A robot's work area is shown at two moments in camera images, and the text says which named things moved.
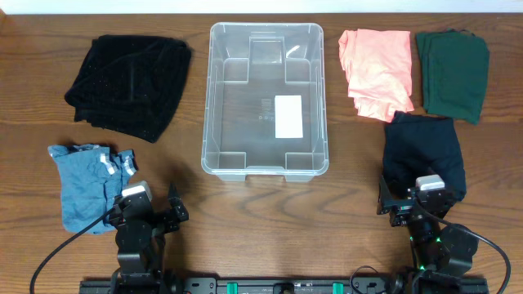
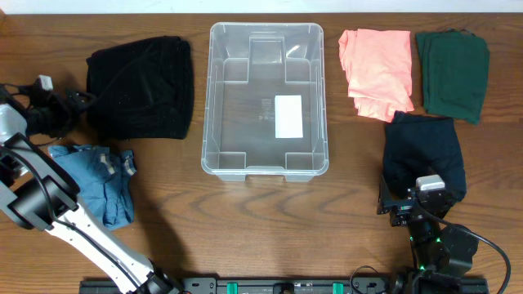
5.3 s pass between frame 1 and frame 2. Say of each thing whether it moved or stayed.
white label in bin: stayed
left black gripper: moved
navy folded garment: stayed
